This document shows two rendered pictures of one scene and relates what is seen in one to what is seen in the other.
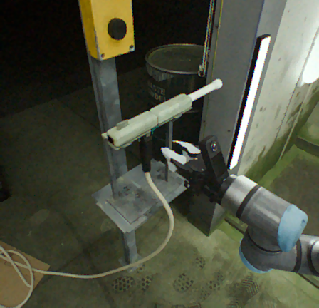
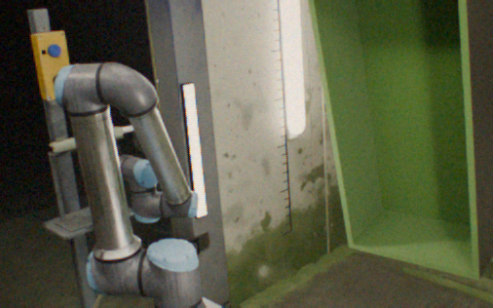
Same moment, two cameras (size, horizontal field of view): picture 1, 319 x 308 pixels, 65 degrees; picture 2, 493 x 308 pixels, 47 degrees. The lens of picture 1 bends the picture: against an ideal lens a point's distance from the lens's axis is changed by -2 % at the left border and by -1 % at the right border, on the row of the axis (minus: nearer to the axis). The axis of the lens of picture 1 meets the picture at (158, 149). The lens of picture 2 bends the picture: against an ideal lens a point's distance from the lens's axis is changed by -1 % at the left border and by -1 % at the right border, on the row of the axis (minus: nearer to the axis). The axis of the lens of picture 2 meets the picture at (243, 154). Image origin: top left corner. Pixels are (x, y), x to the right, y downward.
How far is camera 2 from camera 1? 1.68 m
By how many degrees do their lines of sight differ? 24
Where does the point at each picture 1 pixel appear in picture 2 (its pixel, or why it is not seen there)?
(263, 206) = (130, 162)
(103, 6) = (50, 68)
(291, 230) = (138, 168)
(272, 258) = (143, 201)
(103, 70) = (53, 110)
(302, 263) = (163, 202)
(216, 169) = not seen: hidden behind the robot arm
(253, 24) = (173, 75)
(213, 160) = not seen: hidden behind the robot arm
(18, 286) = not seen: outside the picture
